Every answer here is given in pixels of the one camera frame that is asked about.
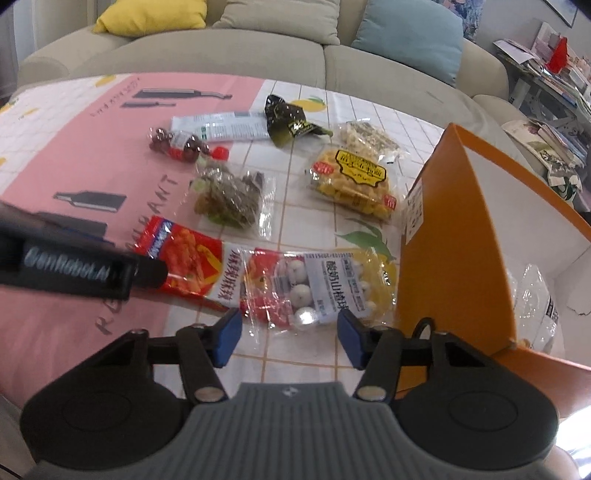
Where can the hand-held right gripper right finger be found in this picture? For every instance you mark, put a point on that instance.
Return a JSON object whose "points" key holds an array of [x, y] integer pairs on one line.
{"points": [[351, 342]]}

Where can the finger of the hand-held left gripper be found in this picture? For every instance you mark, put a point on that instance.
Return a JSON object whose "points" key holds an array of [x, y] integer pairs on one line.
{"points": [[55, 224], [151, 274]]}

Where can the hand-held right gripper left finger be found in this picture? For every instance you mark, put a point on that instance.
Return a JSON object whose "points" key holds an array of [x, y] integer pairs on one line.
{"points": [[229, 334]]}

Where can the red snack packet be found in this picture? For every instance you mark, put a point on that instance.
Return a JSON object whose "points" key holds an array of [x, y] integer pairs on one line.
{"points": [[184, 251]]}

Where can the clear packet of white balls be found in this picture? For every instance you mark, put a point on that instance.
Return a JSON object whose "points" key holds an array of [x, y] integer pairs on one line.
{"points": [[318, 288]]}

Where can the clear packet of red-brown dates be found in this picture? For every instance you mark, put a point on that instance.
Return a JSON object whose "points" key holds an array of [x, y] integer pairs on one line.
{"points": [[182, 145]]}

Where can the orange cardboard box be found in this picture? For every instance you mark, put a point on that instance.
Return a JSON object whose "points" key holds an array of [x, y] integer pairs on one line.
{"points": [[443, 240]]}

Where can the black and green snack packet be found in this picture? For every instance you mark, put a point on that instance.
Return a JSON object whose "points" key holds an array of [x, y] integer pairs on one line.
{"points": [[288, 120]]}

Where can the clear packet of green-brown snacks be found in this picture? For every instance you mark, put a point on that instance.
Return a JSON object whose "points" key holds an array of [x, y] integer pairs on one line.
{"points": [[231, 196]]}

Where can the pink and white printed tablecloth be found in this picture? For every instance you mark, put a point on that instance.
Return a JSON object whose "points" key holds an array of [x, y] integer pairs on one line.
{"points": [[92, 152]]}

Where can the yellow snack packet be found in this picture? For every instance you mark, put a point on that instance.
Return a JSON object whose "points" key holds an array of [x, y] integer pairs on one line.
{"points": [[353, 182]]}

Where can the long white snack packet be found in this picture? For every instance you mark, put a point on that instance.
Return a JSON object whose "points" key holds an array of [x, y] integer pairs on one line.
{"points": [[221, 127]]}

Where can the clear plastic snack bag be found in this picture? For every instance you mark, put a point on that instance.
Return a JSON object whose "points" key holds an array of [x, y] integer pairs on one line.
{"points": [[535, 304]]}

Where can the clear packet of pale nuts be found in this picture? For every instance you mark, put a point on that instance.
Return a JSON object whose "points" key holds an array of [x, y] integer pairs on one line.
{"points": [[369, 136]]}

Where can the yellow cushion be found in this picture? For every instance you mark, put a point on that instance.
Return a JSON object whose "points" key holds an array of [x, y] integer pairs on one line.
{"points": [[152, 14]]}

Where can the beige sofa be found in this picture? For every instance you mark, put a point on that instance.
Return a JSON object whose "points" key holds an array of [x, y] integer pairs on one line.
{"points": [[378, 69]]}

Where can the stack of magazines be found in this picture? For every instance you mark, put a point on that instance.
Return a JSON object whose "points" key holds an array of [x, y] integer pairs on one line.
{"points": [[558, 152]]}

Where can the beige cushion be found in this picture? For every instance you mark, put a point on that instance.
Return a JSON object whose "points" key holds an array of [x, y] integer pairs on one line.
{"points": [[281, 21]]}

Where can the blue cushion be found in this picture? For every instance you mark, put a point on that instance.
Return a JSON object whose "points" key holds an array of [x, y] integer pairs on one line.
{"points": [[411, 39]]}

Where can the grey side table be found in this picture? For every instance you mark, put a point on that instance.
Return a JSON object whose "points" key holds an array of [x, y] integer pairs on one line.
{"points": [[524, 85]]}

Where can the side table with books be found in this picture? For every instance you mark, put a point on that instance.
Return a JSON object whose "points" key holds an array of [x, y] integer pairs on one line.
{"points": [[575, 78]]}

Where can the red paper bag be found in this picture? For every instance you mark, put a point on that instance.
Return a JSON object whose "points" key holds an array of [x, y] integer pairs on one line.
{"points": [[559, 55]]}

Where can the framed wall picture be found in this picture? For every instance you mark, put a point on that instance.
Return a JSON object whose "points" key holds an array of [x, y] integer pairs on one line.
{"points": [[561, 10]]}

